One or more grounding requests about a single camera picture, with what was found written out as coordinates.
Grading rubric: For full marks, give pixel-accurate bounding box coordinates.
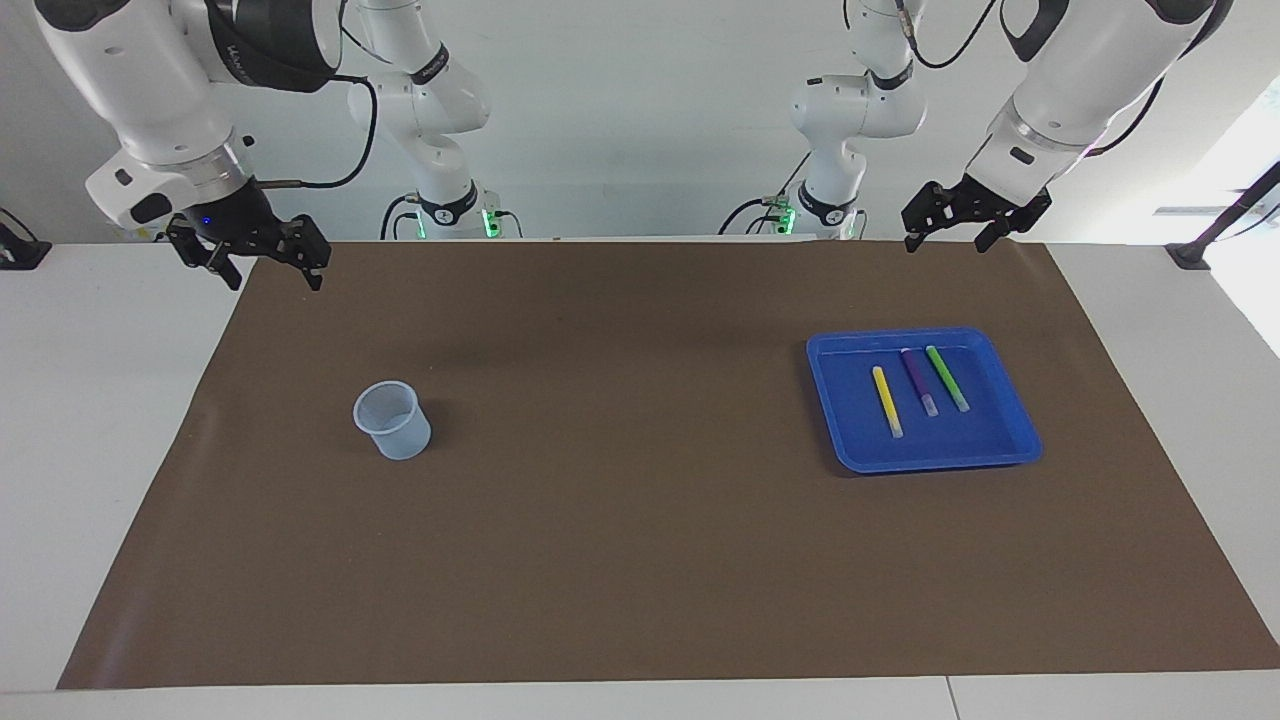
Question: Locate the brown table mat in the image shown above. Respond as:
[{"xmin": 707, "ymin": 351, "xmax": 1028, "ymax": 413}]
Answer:
[{"xmin": 57, "ymin": 240, "xmax": 1280, "ymax": 691}]

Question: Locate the translucent plastic cup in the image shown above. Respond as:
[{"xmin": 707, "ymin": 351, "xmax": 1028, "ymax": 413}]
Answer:
[{"xmin": 352, "ymin": 380, "xmax": 433, "ymax": 461}]

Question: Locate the green marker pen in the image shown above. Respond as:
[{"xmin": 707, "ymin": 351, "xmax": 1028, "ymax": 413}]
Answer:
[{"xmin": 925, "ymin": 345, "xmax": 971, "ymax": 413}]

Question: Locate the blue plastic tray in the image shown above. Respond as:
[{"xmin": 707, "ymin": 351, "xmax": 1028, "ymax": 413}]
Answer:
[{"xmin": 806, "ymin": 328, "xmax": 1045, "ymax": 475}]

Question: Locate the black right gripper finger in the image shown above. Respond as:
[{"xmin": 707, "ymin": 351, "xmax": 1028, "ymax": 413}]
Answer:
[
  {"xmin": 165, "ymin": 222, "xmax": 244, "ymax": 292},
  {"xmin": 278, "ymin": 214, "xmax": 333, "ymax": 292}
]

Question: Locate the black left base cable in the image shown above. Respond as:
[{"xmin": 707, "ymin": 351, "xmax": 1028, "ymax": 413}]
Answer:
[{"xmin": 718, "ymin": 150, "xmax": 813, "ymax": 237}]

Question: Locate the purple marker pen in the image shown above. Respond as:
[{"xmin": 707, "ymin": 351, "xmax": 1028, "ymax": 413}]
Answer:
[{"xmin": 901, "ymin": 348, "xmax": 940, "ymax": 418}]

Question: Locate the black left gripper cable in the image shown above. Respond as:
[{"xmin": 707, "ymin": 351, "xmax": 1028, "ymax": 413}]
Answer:
[{"xmin": 895, "ymin": 0, "xmax": 1166, "ymax": 159}]

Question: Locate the yellow marker pen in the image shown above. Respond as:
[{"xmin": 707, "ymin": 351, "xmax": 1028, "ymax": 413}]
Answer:
[{"xmin": 872, "ymin": 366, "xmax": 905, "ymax": 439}]

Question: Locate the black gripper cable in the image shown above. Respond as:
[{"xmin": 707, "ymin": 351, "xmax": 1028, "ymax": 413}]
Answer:
[
  {"xmin": 895, "ymin": 0, "xmax": 1166, "ymax": 159},
  {"xmin": 250, "ymin": 20, "xmax": 379, "ymax": 191}
]

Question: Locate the black stand with pole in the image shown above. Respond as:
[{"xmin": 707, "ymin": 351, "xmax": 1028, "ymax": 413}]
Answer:
[{"xmin": 1165, "ymin": 160, "xmax": 1280, "ymax": 271}]

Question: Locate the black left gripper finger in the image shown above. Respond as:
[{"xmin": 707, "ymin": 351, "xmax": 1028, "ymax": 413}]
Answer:
[
  {"xmin": 901, "ymin": 181, "xmax": 956, "ymax": 254},
  {"xmin": 975, "ymin": 185, "xmax": 1053, "ymax": 253}
]

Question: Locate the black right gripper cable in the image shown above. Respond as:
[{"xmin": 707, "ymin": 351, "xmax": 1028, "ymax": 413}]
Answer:
[{"xmin": 250, "ymin": 20, "xmax": 379, "ymax": 191}]

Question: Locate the black table clamp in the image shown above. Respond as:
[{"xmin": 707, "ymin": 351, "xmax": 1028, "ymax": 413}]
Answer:
[{"xmin": 0, "ymin": 207, "xmax": 53, "ymax": 271}]

